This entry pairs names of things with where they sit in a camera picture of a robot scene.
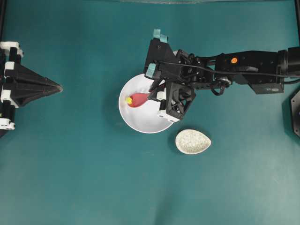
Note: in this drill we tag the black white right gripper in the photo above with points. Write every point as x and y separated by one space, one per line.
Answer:
169 88

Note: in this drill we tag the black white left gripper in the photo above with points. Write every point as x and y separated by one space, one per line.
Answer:
14 94

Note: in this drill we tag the red spoon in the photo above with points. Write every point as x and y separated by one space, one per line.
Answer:
139 99

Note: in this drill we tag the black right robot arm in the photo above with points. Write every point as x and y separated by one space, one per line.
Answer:
263 72

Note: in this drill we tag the white round bowl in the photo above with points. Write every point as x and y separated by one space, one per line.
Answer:
144 118

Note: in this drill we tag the speckled egg-shaped dish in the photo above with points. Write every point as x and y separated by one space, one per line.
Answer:
190 141

